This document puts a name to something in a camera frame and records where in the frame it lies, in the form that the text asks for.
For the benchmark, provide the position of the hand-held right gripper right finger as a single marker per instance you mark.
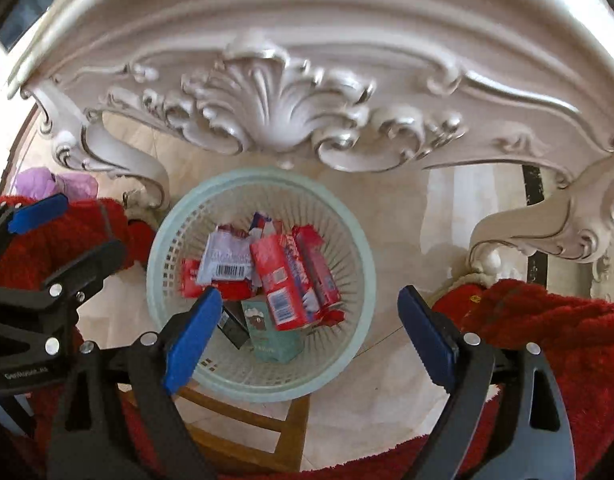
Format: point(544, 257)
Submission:
point(429, 340)

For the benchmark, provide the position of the red fuzzy pants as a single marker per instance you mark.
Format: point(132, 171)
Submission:
point(562, 340)

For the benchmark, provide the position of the white carved table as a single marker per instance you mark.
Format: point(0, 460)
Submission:
point(267, 110)

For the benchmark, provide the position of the white wrapper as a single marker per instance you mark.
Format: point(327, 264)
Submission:
point(224, 260)

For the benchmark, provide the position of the black wall television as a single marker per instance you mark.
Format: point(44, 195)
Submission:
point(32, 15)

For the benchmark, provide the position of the long red packet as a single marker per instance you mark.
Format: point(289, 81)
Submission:
point(319, 270)

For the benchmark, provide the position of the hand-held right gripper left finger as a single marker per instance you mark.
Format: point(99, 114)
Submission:
point(194, 340)

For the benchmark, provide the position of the teal cardboard box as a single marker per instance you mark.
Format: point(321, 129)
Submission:
point(267, 335)

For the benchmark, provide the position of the small black box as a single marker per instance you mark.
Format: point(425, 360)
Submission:
point(234, 327)

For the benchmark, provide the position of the purple cloth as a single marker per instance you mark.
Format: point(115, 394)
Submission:
point(42, 182)

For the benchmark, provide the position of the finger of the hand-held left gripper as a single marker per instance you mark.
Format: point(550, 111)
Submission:
point(94, 262)
point(37, 212)

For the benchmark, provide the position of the wooden stool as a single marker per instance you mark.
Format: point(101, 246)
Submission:
point(247, 422)

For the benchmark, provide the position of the red cardboard box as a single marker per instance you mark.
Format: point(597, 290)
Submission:
point(279, 285)

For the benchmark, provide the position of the pale green plastic basket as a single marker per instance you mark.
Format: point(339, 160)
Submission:
point(354, 270)

